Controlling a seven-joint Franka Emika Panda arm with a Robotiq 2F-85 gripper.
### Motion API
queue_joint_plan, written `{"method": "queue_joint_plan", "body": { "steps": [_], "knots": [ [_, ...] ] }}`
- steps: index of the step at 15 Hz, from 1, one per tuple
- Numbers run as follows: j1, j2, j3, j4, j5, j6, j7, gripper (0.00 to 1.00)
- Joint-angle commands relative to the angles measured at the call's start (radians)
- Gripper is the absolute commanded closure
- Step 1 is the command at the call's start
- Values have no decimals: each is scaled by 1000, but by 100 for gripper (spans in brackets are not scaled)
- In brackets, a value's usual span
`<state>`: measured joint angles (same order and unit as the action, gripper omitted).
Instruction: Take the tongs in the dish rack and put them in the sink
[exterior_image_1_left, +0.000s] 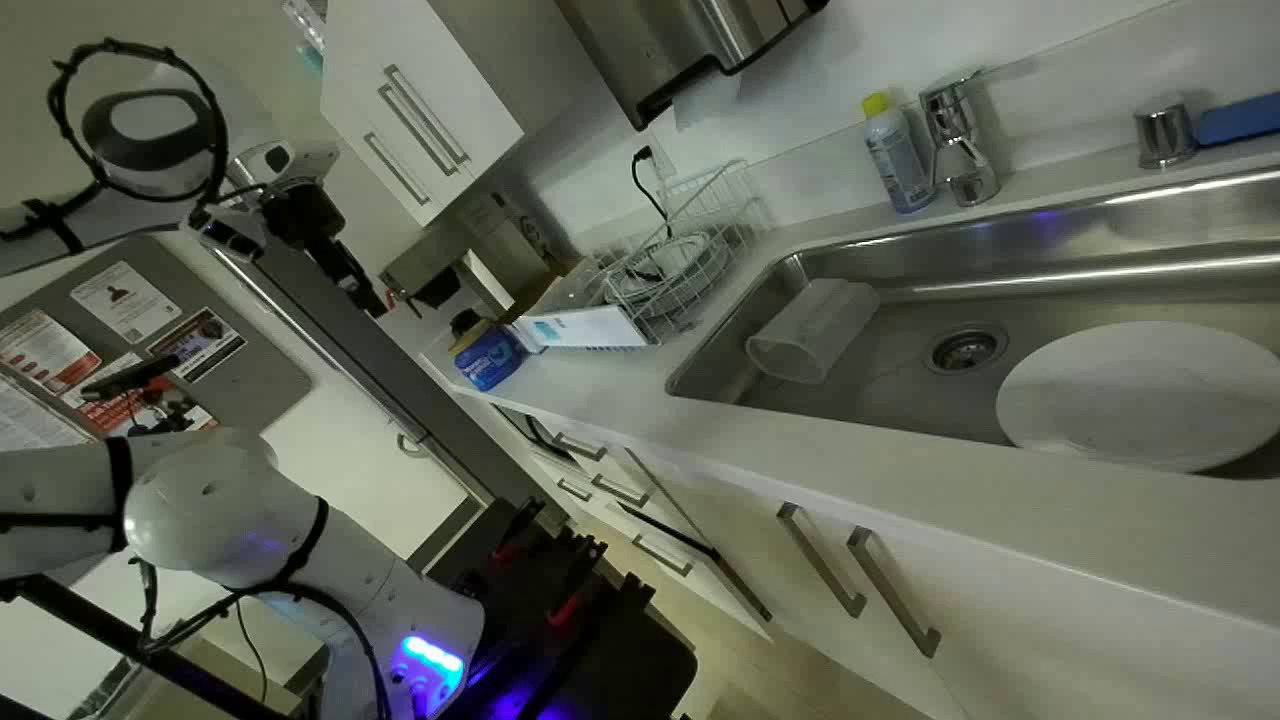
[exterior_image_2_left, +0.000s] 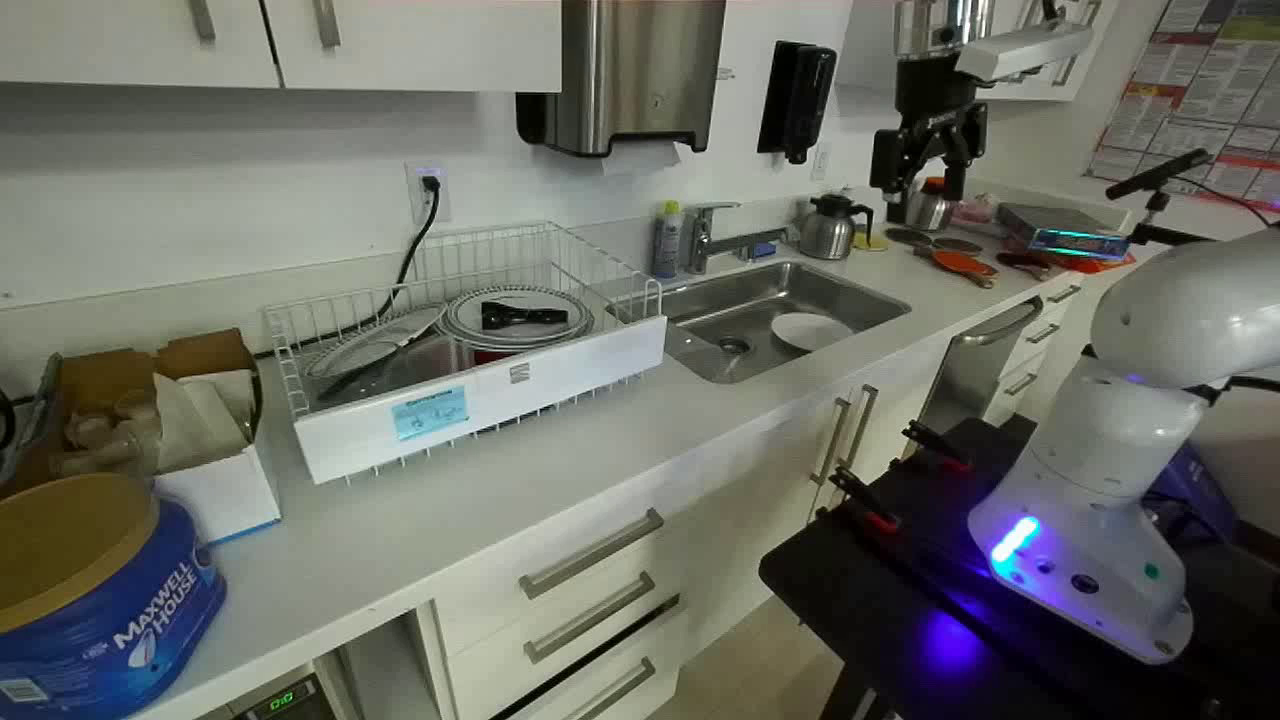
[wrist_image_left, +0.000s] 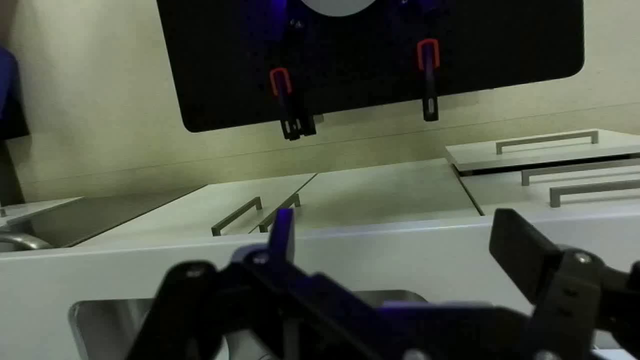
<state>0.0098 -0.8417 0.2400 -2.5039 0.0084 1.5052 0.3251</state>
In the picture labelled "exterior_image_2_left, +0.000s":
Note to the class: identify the wall posters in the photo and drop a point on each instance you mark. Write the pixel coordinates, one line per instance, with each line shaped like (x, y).
(1203, 95)

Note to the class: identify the black camera stand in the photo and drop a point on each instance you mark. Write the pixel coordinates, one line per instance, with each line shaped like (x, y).
(1157, 178)

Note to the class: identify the jar with red lid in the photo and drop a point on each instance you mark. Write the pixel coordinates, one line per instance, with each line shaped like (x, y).
(928, 210)

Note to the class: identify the stainless coffee pot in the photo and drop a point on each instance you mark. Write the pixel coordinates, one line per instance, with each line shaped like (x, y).
(829, 231)

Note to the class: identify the black tongs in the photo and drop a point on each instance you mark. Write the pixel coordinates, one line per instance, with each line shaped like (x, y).
(513, 319)

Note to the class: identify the white upper cabinet door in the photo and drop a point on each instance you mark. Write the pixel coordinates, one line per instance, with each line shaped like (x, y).
(426, 41)
(107, 41)

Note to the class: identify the blue coffee can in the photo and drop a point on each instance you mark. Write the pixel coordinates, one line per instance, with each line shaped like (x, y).
(113, 625)

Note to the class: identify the black robot table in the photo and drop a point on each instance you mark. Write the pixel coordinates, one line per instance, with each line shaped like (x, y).
(882, 614)

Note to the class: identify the white plate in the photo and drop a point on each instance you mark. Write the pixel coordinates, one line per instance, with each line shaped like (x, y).
(811, 332)

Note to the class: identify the metal sink strainer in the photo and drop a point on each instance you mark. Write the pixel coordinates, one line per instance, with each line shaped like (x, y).
(727, 345)

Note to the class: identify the dark metal pan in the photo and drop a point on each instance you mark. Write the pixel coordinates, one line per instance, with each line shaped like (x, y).
(403, 367)

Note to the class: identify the white wall outlet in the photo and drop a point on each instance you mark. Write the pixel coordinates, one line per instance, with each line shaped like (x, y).
(419, 189)

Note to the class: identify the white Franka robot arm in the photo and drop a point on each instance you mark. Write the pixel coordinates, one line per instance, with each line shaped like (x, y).
(1132, 443)

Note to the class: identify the black soap dispenser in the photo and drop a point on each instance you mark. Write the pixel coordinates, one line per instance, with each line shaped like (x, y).
(796, 101)

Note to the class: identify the black red clamp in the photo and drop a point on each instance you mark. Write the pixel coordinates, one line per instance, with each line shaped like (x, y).
(934, 447)
(864, 507)

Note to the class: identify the white base cabinets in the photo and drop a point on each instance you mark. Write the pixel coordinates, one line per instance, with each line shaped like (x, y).
(744, 520)

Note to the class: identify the stainless paper towel dispenser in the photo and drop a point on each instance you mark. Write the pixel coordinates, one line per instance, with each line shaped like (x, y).
(624, 75)

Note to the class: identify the appliance with green display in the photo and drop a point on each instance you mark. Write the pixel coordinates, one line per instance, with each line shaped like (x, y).
(280, 702)

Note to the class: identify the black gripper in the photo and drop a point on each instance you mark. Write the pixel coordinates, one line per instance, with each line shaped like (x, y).
(937, 84)

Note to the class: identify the stainless appliance front panel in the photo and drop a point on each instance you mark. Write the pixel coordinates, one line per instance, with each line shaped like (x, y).
(973, 374)

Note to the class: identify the stainless steel sink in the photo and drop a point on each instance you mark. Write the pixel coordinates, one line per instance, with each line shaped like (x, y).
(744, 303)

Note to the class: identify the open cardboard box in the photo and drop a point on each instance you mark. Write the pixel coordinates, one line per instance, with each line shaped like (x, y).
(107, 385)

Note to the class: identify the round glass pan lid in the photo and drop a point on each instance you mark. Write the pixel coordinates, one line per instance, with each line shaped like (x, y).
(464, 324)

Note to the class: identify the white cardboard box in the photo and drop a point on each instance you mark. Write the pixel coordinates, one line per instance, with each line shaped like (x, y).
(221, 487)

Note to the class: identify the small dish soap bottle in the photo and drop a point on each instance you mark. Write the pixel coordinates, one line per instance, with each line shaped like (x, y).
(666, 246)

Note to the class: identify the stack of books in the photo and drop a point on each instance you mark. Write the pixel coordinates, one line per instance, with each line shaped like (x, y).
(1061, 224)

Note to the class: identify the chrome faucet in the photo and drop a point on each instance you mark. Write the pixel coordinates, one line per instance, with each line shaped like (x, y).
(702, 243)

